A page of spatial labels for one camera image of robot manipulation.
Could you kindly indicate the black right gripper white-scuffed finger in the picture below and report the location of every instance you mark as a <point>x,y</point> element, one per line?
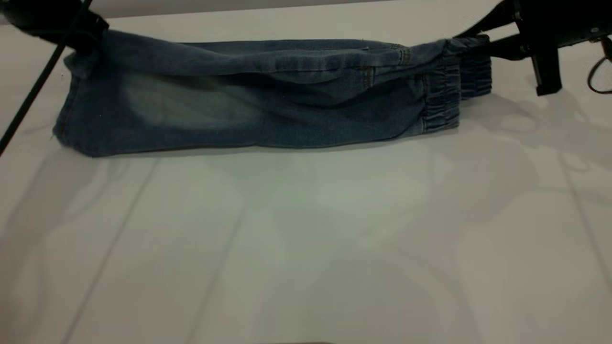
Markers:
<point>509,48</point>

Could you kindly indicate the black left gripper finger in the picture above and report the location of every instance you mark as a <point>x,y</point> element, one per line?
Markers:
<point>91,31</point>

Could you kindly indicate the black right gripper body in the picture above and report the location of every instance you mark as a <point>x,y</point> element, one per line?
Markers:
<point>559,21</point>

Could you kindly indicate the black right gripper clean finger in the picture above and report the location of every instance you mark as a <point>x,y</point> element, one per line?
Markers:
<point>497,16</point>

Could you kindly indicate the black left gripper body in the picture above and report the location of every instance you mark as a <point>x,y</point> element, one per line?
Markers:
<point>38,16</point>

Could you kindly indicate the blue denim jeans basketball print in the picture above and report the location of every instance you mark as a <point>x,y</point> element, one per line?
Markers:
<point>267,105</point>

